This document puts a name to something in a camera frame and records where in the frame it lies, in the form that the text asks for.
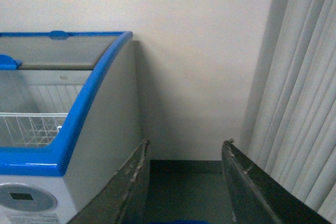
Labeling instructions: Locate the grey instruction sticker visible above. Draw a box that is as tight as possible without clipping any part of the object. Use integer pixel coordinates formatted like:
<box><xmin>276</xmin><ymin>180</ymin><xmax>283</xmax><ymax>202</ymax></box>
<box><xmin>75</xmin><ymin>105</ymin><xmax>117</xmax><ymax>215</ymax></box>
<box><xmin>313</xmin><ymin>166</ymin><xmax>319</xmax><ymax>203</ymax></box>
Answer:
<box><xmin>1</xmin><ymin>211</ymin><xmax>61</xmax><ymax>224</ymax></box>

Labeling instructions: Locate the sliding glass freezer lid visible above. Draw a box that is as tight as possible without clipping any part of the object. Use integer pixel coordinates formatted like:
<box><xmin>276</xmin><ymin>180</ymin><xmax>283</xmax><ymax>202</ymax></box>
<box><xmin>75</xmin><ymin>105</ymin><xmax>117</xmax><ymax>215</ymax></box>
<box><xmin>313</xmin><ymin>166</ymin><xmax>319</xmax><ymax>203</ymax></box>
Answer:
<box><xmin>1</xmin><ymin>30</ymin><xmax>122</xmax><ymax>70</ymax></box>

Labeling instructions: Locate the oval grey control panel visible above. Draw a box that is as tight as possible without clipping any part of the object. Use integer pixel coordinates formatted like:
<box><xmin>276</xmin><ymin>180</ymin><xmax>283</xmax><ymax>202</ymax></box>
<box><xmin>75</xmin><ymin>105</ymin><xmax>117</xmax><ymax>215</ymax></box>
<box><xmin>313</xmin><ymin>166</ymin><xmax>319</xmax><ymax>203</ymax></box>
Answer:
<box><xmin>1</xmin><ymin>183</ymin><xmax>57</xmax><ymax>212</ymax></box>

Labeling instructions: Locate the white wire freezer basket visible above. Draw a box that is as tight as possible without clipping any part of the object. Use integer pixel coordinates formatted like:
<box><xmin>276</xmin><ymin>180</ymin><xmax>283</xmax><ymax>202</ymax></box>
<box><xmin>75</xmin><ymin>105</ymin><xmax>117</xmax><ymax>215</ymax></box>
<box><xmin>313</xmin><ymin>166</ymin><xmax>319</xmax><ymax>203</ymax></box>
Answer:
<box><xmin>1</xmin><ymin>113</ymin><xmax>68</xmax><ymax>148</ymax></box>

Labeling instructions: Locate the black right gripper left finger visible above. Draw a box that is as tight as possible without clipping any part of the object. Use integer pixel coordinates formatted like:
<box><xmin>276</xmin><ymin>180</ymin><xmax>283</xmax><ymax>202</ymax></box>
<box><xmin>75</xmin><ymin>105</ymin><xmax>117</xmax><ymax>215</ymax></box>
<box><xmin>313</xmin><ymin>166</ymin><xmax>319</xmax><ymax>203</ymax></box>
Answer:
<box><xmin>69</xmin><ymin>139</ymin><xmax>150</xmax><ymax>223</ymax></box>

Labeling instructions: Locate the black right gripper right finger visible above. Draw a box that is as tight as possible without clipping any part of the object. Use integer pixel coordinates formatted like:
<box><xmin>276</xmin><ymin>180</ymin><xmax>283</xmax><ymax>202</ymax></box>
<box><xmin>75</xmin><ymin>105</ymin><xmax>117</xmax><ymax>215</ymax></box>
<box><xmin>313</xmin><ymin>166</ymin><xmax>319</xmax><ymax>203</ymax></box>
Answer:
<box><xmin>222</xmin><ymin>140</ymin><xmax>329</xmax><ymax>223</ymax></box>

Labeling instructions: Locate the white pleated curtain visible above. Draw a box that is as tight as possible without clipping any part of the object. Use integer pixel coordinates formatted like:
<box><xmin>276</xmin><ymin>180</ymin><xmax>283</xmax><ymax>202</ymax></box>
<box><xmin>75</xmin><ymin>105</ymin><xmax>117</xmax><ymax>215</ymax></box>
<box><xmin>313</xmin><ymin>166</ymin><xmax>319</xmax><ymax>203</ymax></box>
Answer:
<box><xmin>248</xmin><ymin>0</ymin><xmax>335</xmax><ymax>223</ymax></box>

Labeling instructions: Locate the white blue chest freezer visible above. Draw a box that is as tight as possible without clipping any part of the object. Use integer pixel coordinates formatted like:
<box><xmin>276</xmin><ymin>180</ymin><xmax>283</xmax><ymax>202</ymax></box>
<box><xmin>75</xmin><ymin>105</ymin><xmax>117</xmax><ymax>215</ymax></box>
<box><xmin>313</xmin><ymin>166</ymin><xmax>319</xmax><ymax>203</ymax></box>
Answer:
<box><xmin>1</xmin><ymin>31</ymin><xmax>142</xmax><ymax>223</ymax></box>

